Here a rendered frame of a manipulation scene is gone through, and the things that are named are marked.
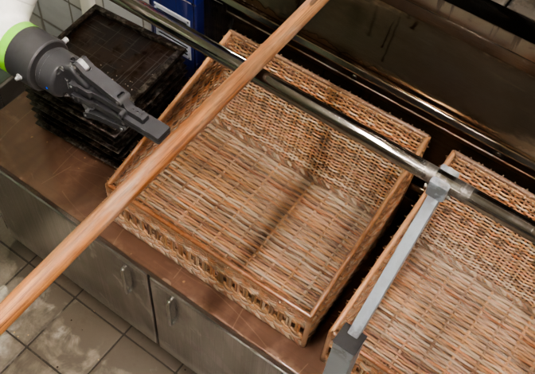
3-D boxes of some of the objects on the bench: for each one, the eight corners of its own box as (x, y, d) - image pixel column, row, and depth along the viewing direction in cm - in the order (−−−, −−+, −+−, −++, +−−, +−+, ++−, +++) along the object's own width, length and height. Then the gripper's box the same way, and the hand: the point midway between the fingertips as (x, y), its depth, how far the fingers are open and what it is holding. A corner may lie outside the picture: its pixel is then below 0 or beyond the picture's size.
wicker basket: (228, 99, 198) (229, 24, 176) (409, 203, 182) (436, 134, 160) (107, 220, 174) (91, 150, 151) (304, 353, 157) (319, 296, 135)
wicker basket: (423, 212, 181) (452, 143, 158) (641, 342, 164) (708, 286, 141) (314, 360, 156) (330, 305, 134) (556, 533, 139) (622, 502, 117)
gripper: (60, 25, 116) (177, 93, 109) (73, 80, 126) (181, 146, 119) (25, 51, 112) (145, 123, 105) (42, 107, 123) (151, 176, 116)
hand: (146, 125), depth 113 cm, fingers closed
